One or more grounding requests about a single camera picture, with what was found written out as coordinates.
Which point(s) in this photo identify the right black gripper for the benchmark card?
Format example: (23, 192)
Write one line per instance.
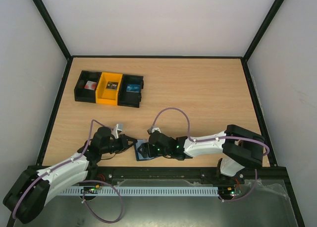
(147, 150)

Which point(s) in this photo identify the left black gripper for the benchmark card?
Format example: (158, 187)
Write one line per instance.
(124, 139)

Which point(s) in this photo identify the blue card holder wallet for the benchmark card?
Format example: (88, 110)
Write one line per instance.
(137, 149)

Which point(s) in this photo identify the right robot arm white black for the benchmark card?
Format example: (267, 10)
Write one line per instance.
(243, 148)

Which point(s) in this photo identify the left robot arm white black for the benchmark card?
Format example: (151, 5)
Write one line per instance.
(35, 188)

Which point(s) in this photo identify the blue card in bin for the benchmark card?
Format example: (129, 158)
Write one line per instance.
(136, 88)

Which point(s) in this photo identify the black card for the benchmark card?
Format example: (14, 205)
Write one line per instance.
(112, 85)

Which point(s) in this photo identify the white red card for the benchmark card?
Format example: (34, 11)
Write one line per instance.
(90, 85)

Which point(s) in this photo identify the right black bin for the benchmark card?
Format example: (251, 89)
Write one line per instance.
(130, 99)

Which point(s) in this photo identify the black bin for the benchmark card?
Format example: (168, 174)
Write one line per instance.
(80, 93)
(130, 99)

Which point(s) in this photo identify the yellow middle bin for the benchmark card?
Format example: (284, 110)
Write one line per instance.
(105, 96)

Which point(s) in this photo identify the left black bin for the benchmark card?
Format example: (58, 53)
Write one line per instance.
(80, 93)

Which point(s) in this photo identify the grey metal sheet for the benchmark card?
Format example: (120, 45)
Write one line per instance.
(255, 203)

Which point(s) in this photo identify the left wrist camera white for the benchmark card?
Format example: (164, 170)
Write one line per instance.
(118, 128)

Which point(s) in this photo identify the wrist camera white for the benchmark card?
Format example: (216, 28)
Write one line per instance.
(153, 129)
(118, 128)

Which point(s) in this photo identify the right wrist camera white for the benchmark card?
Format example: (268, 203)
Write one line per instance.
(153, 129)

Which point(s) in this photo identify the black aluminium frame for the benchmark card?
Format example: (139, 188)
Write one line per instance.
(273, 172)

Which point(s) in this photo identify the light blue slotted cable duct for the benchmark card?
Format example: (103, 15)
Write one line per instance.
(143, 191)

